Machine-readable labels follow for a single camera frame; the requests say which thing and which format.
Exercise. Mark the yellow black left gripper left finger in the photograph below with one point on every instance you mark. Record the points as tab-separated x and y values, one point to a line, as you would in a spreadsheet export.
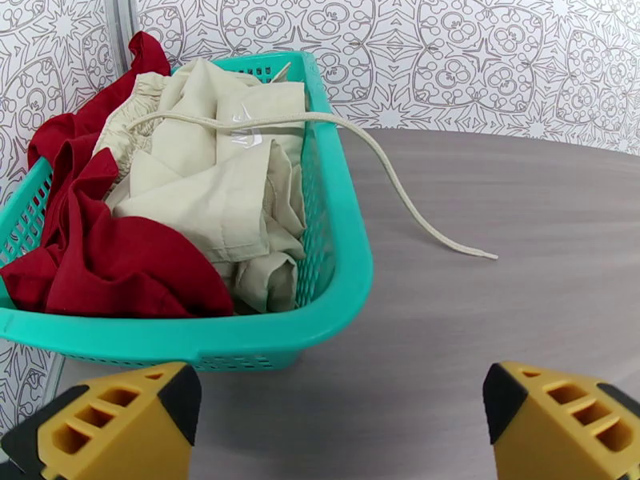
115	433

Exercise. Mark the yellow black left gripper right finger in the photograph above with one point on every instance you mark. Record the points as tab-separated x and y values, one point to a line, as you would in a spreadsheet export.
555	438

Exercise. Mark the red shirt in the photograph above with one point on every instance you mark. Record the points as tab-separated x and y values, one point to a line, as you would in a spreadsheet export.
115	263

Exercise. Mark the teal plastic laundry basket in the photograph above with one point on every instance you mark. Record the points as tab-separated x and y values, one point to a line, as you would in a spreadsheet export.
280	333

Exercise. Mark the aluminium corner post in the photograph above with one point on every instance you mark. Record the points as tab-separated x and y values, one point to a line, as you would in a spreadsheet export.
119	28

